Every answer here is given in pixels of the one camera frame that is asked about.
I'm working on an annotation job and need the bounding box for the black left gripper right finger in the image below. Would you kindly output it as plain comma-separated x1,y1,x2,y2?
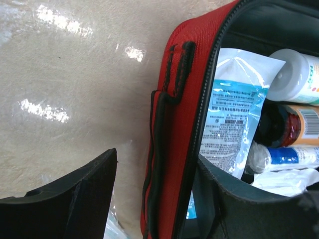
183,156,319,239

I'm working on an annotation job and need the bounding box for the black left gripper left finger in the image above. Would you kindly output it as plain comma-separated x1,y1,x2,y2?
0,148,117,239

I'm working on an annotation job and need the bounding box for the red medicine kit case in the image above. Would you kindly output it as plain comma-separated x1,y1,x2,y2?
141,0,319,239

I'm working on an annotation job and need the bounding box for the bandage plasters bag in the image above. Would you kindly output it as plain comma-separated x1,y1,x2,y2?
103,194,129,239

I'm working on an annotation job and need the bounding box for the white bandage roll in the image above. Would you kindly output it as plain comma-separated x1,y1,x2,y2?
247,142,319,173

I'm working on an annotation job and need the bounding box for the white gauze pad packet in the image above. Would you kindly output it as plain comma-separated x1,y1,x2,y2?
251,168,319,197

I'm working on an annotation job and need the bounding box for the amber bottle orange cap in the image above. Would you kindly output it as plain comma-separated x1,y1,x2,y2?
254,103,319,148

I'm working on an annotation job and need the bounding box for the blue mask package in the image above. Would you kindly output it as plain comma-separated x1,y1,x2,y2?
186,48,287,220

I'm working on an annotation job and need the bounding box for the white medicine bottle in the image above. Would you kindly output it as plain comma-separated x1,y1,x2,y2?
267,49,319,106

